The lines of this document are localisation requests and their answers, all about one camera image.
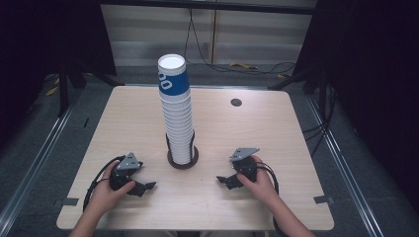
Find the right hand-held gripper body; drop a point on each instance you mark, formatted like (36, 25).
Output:
(245, 164)

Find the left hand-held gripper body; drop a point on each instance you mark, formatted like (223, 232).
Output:
(126, 164)

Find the black cup holder round base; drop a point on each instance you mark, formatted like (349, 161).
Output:
(195, 161)

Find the tall stack of paper cups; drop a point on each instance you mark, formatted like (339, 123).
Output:
(176, 108)

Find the person's right hand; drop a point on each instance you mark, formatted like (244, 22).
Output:
(263, 187)

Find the person's left hand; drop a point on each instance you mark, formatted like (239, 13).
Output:
(105, 194)

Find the round grey table grommet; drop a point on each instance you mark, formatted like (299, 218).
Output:
(236, 102)

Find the grey tape strip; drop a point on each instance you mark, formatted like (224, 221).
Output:
(69, 201)
(323, 199)

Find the black metal stand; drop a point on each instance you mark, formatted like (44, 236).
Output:
(64, 92)
(316, 82)

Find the yellow floor object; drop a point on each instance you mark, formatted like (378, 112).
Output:
(52, 91)
(243, 65)

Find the dark curtain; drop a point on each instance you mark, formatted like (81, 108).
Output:
(42, 42)
(372, 82)

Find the black overhead beam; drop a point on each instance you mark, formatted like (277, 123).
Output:
(210, 6)

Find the metal floor rail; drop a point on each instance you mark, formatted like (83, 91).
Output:
(36, 158)
(342, 158)

